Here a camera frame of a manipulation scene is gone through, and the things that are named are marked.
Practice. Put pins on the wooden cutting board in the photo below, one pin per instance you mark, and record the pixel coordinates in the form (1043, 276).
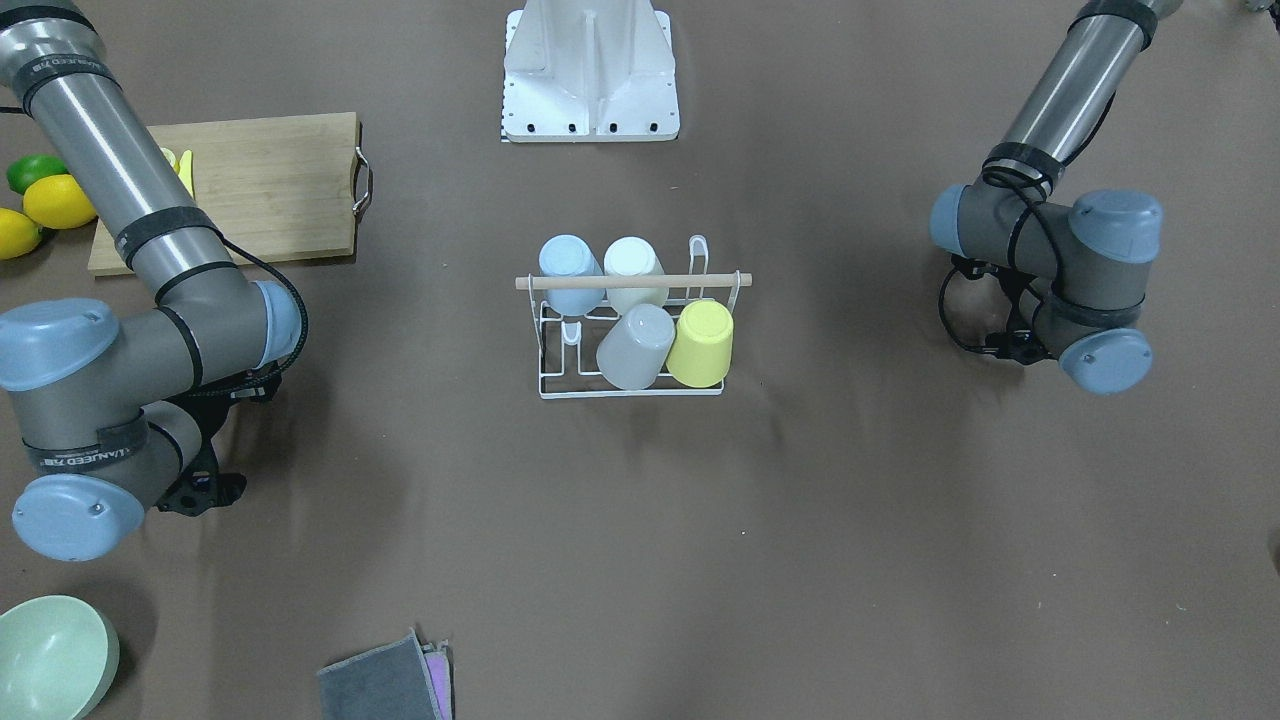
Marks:
(282, 188)

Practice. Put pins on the blue plastic cup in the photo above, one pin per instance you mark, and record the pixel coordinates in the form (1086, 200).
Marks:
(567, 255)

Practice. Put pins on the white wire cup rack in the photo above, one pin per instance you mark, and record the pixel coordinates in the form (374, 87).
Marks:
(567, 345)

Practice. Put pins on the pink folded cloth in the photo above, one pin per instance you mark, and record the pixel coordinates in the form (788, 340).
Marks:
(438, 666)

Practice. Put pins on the yellow plastic cup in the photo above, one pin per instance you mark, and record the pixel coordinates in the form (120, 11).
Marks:
(701, 355)

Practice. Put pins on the grey folded cloth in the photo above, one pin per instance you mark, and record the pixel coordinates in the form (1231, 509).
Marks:
(389, 682)

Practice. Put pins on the white plastic cup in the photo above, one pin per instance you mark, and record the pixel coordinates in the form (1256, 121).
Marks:
(632, 255)

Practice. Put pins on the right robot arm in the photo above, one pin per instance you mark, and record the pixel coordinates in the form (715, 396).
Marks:
(102, 400)

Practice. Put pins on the mint green bowl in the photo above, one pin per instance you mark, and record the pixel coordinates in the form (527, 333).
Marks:
(59, 656)

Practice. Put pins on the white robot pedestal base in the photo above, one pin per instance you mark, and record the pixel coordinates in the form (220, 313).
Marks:
(589, 71)

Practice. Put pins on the yellow plastic knife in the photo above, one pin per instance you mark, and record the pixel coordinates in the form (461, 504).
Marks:
(186, 171)

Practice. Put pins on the grey plastic cup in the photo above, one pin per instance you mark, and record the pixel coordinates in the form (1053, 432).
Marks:
(634, 351)

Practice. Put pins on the green lime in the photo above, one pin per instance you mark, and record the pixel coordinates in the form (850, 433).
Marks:
(29, 169)

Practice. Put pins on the yellow lemon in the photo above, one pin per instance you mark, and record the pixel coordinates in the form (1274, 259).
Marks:
(19, 234)
(58, 202)

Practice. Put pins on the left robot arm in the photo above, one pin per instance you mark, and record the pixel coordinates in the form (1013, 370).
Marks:
(1075, 276)

